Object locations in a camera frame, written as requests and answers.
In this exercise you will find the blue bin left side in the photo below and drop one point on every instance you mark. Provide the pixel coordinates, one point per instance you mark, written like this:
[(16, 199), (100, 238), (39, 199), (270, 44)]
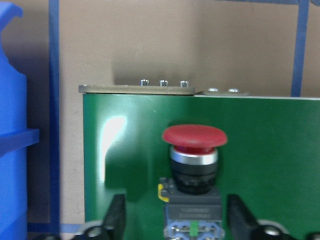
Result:
[(15, 137)]

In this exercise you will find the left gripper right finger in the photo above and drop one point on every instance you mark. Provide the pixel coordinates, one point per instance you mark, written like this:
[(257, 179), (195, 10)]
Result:
[(240, 220)]

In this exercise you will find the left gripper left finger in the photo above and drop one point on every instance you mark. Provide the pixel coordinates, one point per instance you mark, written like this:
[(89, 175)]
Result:
[(114, 221)]

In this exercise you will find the green conveyor belt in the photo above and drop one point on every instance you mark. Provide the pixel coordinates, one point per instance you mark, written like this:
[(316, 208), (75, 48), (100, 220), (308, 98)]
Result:
[(271, 159)]

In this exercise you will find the red push button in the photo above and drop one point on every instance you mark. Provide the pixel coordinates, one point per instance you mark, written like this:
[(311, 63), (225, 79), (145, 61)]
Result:
[(192, 204)]

